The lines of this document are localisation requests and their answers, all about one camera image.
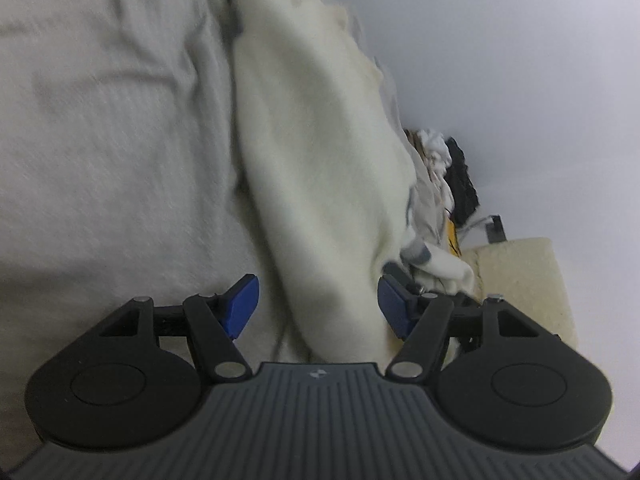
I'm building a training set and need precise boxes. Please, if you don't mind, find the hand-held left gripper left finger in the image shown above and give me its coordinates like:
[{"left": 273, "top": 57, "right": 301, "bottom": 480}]
[{"left": 97, "top": 274, "right": 260, "bottom": 382}]

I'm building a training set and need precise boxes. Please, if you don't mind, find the white crumpled cloth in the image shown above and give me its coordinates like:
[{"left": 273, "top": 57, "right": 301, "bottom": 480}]
[{"left": 417, "top": 129, "right": 453, "bottom": 177}]

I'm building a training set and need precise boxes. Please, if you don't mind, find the grey bed sheet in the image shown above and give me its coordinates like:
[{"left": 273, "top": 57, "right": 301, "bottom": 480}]
[{"left": 0, "top": 0, "right": 451, "bottom": 401}]

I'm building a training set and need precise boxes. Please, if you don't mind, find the cream and blue sweater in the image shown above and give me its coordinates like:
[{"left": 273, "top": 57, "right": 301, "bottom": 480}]
[{"left": 220, "top": 0, "right": 477, "bottom": 363}]

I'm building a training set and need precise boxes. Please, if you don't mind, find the black wall charger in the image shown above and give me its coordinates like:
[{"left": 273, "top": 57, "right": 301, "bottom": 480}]
[{"left": 480, "top": 214, "right": 507, "bottom": 246}]

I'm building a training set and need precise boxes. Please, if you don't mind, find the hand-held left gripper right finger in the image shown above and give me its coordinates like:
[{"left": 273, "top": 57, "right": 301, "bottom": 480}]
[{"left": 377, "top": 276, "right": 544, "bottom": 383}]

